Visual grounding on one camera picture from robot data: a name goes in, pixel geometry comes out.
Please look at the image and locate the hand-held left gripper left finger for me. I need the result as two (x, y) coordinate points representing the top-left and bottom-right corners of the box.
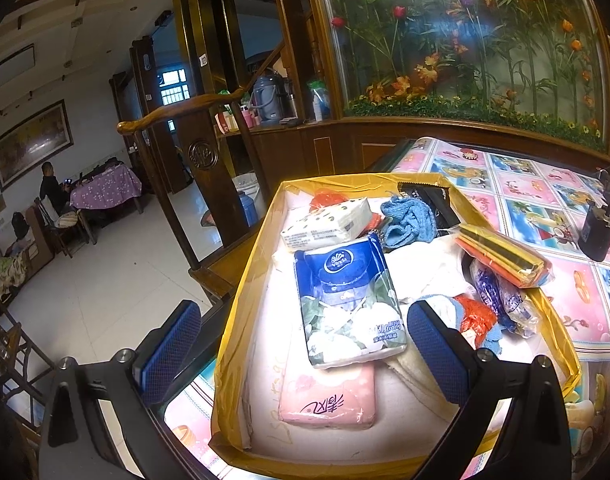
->
(38, 300), (203, 480)

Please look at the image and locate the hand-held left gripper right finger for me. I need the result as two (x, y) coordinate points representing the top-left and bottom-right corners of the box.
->
(406, 300), (573, 480)

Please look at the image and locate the purple printed plastic bag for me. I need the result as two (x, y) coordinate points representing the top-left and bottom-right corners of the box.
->
(470, 260), (540, 333)

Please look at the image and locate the white box with yellow tape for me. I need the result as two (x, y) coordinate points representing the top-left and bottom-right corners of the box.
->
(207, 172), (583, 468)

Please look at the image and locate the blue tissue pack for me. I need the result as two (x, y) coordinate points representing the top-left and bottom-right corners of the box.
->
(293, 234), (409, 370)

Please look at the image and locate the pink tissue pack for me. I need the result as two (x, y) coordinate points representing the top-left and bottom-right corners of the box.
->
(277, 360), (377, 431)

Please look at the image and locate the blue knitted cloth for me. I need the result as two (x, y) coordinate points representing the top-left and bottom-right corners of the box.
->
(380, 194), (438, 251)

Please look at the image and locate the black foil packet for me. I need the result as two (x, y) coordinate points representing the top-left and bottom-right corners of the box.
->
(397, 183), (460, 231)

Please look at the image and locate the lemon print tissue pack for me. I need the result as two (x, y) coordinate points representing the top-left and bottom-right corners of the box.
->
(280, 197), (371, 252)

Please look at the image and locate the orange mesh plastic bag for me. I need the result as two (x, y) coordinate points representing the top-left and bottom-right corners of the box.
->
(310, 189), (347, 210)

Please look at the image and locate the blue jug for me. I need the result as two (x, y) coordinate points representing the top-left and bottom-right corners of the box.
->
(236, 190), (259, 228)

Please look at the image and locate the dark wooden chair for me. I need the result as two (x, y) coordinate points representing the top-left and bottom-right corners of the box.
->
(0, 275), (56, 426)

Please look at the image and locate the wooden dining chair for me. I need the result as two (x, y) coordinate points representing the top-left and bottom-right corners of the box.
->
(34, 197), (93, 259)

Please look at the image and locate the table with purple cloth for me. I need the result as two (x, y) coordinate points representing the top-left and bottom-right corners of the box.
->
(69, 162), (142, 211)

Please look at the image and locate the white bucket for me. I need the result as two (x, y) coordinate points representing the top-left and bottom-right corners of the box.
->
(233, 172), (261, 201)

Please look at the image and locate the sofa with patterned cover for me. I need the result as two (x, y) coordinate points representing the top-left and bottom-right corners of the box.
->
(0, 210), (56, 306)

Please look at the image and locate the carved wooden armchair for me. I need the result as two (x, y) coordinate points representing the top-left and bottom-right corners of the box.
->
(118, 87), (266, 301)

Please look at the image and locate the printed tablecloth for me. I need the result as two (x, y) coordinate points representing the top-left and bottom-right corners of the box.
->
(162, 137), (610, 480)

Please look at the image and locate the black device with stand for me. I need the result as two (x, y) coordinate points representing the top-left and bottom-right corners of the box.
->
(577, 170), (610, 262)

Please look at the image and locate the pink container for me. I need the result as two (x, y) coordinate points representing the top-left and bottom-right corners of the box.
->
(215, 105), (258, 133)

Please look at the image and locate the wooden cabinet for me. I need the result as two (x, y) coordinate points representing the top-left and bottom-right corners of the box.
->
(215, 117), (610, 196)

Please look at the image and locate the barred window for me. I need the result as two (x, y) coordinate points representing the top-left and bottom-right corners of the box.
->
(157, 67), (191, 106)

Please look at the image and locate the grey thermos jug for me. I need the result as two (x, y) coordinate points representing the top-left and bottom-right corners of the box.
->
(249, 74), (286, 127)

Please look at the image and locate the green packet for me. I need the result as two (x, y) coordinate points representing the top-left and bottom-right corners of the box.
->
(307, 80), (331, 111)

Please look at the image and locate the glass artificial flower display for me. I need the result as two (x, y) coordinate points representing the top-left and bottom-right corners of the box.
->
(305, 0), (610, 153)

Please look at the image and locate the framed wall painting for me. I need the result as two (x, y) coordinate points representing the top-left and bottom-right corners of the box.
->
(0, 99), (75, 192)

